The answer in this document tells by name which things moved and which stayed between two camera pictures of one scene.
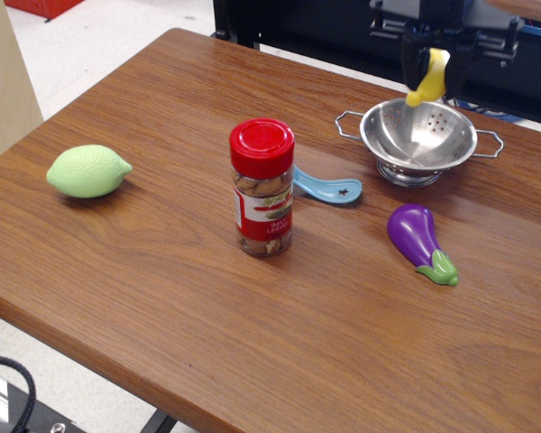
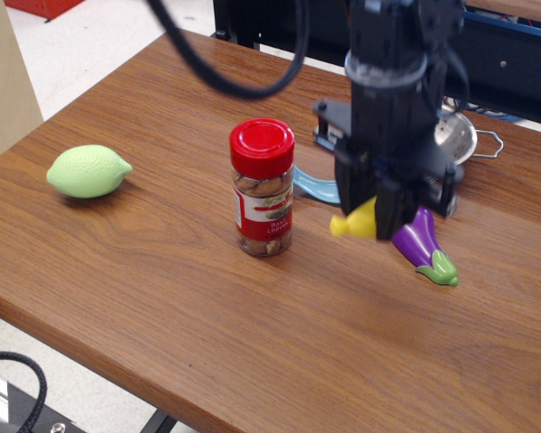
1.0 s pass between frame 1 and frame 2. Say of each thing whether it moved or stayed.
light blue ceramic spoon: stayed
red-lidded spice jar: stayed
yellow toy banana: moved
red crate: stayed
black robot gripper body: moved
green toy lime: stayed
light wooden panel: stayed
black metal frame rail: stayed
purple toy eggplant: stayed
